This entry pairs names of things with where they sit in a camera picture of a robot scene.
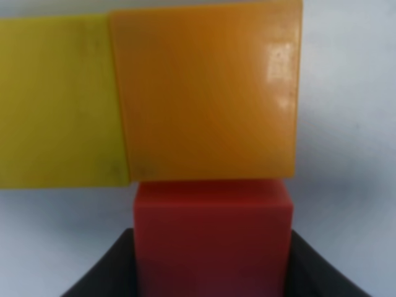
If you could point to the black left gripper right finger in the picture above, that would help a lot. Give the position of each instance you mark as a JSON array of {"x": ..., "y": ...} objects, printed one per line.
[{"x": 309, "y": 274}]

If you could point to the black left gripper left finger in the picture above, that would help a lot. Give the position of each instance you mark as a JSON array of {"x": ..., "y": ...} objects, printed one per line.
[{"x": 114, "y": 275}]

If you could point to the red block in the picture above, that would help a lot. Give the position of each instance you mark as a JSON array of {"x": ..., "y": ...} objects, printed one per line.
[{"x": 212, "y": 238}]

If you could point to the yellow block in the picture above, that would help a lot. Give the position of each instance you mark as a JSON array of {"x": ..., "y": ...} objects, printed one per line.
[{"x": 60, "y": 115}]

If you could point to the orange block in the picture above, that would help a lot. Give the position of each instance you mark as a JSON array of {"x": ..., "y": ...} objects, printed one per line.
[{"x": 209, "y": 92}]

